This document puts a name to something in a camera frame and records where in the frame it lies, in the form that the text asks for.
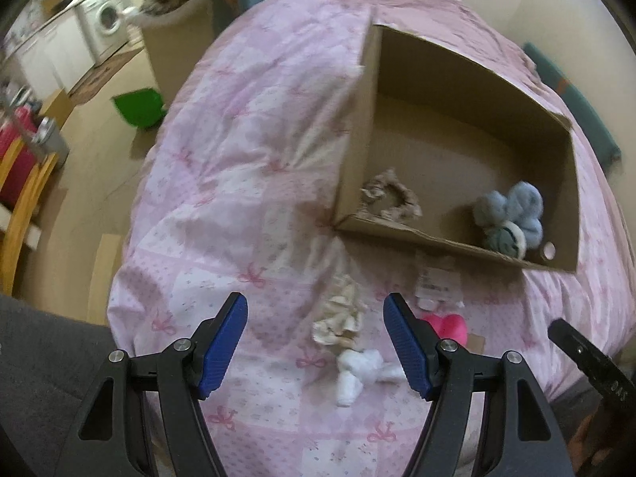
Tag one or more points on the blue plush toy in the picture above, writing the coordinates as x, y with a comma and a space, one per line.
516, 213

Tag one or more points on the metal pot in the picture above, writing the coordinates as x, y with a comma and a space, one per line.
49, 136

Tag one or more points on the teal cushion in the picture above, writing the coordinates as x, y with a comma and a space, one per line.
576, 99

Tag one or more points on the person's right hand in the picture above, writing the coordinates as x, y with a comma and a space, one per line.
589, 442

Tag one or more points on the wooden chair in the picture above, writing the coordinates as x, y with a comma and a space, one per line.
25, 198

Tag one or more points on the flat cardboard strip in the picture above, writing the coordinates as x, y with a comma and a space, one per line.
102, 278

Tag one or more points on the grey cloth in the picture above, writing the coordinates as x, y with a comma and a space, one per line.
44, 382

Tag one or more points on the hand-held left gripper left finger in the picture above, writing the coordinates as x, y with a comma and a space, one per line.
223, 353

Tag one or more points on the white kitchen cabinets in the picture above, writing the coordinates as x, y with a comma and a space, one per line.
49, 54

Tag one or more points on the tall cardboard box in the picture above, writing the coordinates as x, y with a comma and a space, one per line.
184, 44

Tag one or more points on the white washing machine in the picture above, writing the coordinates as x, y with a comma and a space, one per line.
102, 17

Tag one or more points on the pink plush heart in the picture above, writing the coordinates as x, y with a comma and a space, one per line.
447, 328

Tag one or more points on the red cloth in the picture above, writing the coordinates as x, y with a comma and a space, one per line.
15, 149

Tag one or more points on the beige patterned scrunchie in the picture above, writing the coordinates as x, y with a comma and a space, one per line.
392, 196

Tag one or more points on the white fluffy scrunchie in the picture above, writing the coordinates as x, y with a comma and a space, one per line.
355, 372

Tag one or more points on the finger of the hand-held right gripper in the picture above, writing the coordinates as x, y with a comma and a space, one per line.
591, 357

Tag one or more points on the pink bow print bedspread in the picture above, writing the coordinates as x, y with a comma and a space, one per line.
258, 159

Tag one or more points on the small brown cardboard tag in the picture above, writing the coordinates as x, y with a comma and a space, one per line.
476, 343

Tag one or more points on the cream scrunchie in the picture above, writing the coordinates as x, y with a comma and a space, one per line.
340, 313

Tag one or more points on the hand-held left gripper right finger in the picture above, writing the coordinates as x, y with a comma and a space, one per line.
405, 348

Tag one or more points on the clear packet with white label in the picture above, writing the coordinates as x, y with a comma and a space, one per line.
437, 283

